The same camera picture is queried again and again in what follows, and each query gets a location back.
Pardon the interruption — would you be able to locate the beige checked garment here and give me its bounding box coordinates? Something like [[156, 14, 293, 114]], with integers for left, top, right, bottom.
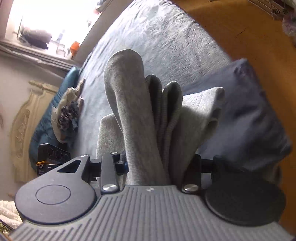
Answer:
[[76, 78, 86, 114]]

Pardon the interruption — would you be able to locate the grey window curtain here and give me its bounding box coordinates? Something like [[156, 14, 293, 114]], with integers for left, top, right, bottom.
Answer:
[[1, 40, 79, 71]]

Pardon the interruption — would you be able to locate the orange bag on sill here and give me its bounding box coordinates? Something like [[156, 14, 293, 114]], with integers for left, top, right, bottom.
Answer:
[[70, 41, 80, 57]]

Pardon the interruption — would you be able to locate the grey bed sheet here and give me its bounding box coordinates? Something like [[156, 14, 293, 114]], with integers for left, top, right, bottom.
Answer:
[[71, 1, 231, 158]]

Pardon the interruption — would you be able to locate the teal blue duvet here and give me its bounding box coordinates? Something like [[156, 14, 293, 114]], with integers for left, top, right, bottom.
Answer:
[[28, 66, 82, 171]]

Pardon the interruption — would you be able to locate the metal shoe rack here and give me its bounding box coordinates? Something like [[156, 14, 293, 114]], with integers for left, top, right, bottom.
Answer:
[[248, 0, 290, 20]]

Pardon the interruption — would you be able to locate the dark blue pillow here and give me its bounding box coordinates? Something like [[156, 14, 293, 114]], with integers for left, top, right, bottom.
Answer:
[[182, 58, 292, 171]]

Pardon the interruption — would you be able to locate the coat on rack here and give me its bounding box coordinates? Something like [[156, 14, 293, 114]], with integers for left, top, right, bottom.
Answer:
[[21, 27, 52, 50]]

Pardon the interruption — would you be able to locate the black white plaid shirt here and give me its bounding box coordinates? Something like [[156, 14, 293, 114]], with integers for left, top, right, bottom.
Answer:
[[58, 101, 79, 132]]

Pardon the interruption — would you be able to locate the grey sweatshirt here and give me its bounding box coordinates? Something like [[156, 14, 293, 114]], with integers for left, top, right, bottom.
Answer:
[[97, 49, 224, 186]]

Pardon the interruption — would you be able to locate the cream carved headboard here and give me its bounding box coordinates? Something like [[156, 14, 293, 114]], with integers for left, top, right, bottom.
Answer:
[[10, 80, 58, 183]]

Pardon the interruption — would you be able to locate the white cream garment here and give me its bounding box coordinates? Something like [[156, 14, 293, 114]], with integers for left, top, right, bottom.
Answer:
[[51, 87, 80, 144]]

